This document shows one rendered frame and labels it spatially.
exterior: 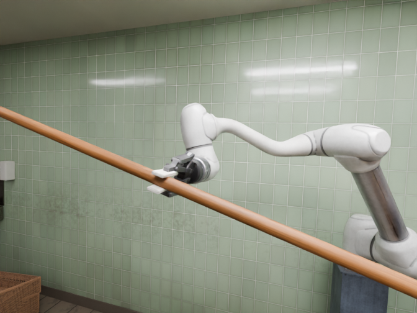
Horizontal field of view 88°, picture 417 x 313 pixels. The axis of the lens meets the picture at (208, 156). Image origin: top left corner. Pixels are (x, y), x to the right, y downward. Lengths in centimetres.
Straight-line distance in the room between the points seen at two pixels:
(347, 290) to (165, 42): 206
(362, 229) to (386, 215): 27
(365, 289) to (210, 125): 114
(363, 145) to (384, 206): 31
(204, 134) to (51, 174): 212
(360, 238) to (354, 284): 23
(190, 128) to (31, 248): 260
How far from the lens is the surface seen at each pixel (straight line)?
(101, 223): 236
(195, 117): 78
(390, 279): 53
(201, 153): 77
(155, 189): 50
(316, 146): 103
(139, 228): 212
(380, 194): 109
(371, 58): 186
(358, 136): 92
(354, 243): 142
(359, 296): 151
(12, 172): 310
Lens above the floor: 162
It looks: 3 degrees down
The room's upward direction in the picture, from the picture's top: 2 degrees clockwise
